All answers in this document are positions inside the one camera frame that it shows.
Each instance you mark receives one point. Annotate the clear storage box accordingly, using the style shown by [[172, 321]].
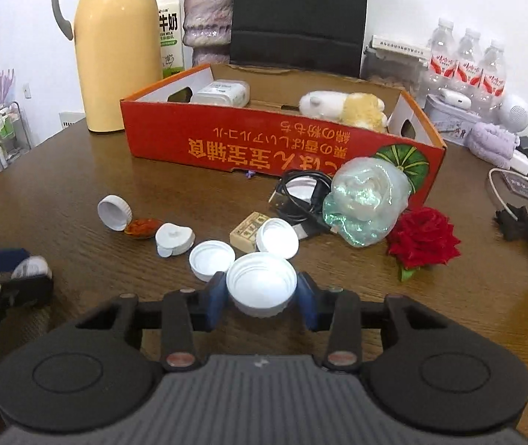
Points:
[[393, 69]]

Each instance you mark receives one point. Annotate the red cardboard box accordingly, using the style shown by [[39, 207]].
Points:
[[245, 148]]

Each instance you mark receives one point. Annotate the purple textured vase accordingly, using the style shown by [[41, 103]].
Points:
[[208, 18]]

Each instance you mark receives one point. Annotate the white charger plug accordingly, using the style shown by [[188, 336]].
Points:
[[521, 162]]

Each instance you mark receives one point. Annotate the white round speaker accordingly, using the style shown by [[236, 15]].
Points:
[[516, 113]]

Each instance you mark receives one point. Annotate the white heart-shaped case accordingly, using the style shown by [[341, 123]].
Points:
[[174, 239]]

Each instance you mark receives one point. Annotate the metal storage rack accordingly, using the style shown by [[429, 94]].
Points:
[[0, 139]]

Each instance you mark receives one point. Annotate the white wet wipes pack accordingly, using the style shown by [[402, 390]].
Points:
[[220, 92]]

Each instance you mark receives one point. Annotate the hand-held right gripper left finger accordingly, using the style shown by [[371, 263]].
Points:
[[215, 303]]

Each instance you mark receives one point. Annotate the white flat box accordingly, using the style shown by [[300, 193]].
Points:
[[71, 119]]

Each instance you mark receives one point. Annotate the white wall outlet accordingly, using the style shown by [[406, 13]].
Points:
[[26, 91]]

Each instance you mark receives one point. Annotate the purple fuzzy headband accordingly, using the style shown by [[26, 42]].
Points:
[[493, 143]]

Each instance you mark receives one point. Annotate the red artificial rose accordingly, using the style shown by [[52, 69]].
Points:
[[423, 238]]

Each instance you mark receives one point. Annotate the white green milk carton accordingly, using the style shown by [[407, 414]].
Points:
[[171, 32]]

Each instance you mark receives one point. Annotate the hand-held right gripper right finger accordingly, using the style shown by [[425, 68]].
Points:
[[308, 303]]

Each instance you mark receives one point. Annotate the purple wall decoration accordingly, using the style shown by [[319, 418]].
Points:
[[3, 81]]

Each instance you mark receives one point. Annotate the yellow thermos jug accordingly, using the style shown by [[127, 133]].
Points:
[[115, 55]]

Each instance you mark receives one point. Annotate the white earbuds case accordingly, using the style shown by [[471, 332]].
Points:
[[453, 98]]

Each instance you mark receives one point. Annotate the black hair clip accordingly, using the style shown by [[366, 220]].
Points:
[[523, 222]]

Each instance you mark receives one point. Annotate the large white bottle cap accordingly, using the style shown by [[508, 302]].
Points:
[[261, 282]]

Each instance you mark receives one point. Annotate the dark patterned card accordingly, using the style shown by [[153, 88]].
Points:
[[521, 187]]

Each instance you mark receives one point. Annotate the yellow white plush toy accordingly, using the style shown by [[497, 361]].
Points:
[[338, 106]]

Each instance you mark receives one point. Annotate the iridescent plastic wrap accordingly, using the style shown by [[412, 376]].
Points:
[[365, 204]]

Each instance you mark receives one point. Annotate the pale blue tin box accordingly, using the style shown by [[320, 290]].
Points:
[[449, 125]]

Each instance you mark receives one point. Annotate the small beige box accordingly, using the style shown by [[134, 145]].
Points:
[[245, 234]]

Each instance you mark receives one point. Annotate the orange red snack packet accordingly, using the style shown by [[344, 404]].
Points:
[[142, 228]]

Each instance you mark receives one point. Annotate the black paper bag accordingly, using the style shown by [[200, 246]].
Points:
[[298, 18]]

